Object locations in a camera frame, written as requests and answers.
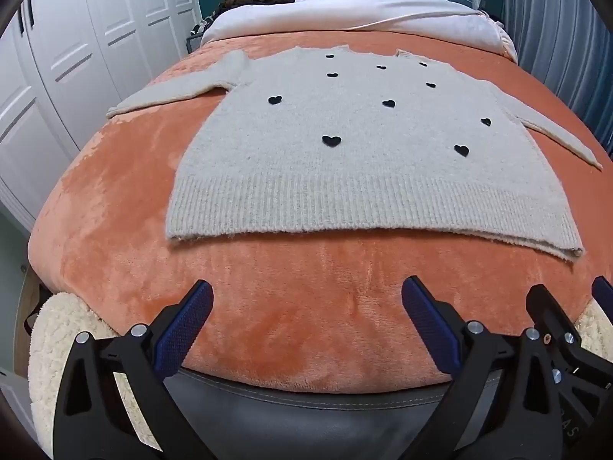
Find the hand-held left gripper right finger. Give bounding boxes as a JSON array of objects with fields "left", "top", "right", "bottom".
[{"left": 401, "top": 276, "right": 563, "bottom": 460}]

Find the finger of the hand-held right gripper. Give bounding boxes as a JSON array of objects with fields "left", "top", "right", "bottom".
[
  {"left": 591, "top": 275, "right": 613, "bottom": 312},
  {"left": 526, "top": 284, "right": 613, "bottom": 389}
]

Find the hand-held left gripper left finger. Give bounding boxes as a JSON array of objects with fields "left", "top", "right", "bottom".
[{"left": 52, "top": 279, "right": 214, "bottom": 460}]

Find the grey sweater with black hearts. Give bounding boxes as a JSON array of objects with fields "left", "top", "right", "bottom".
[{"left": 105, "top": 45, "right": 603, "bottom": 263}]

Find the orange plush blanket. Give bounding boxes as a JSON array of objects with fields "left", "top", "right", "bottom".
[{"left": 28, "top": 29, "right": 613, "bottom": 396}]

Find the cream fleece cushion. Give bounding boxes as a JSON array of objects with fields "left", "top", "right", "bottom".
[{"left": 28, "top": 291, "right": 613, "bottom": 460}]

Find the grey-blue curtain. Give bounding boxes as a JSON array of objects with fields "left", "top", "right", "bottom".
[{"left": 503, "top": 0, "right": 613, "bottom": 154}]

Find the white wardrobe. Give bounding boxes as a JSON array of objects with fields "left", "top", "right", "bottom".
[{"left": 0, "top": 0, "right": 202, "bottom": 231}]

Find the white duvet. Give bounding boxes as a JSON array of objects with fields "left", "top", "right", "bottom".
[{"left": 200, "top": 0, "right": 518, "bottom": 61}]

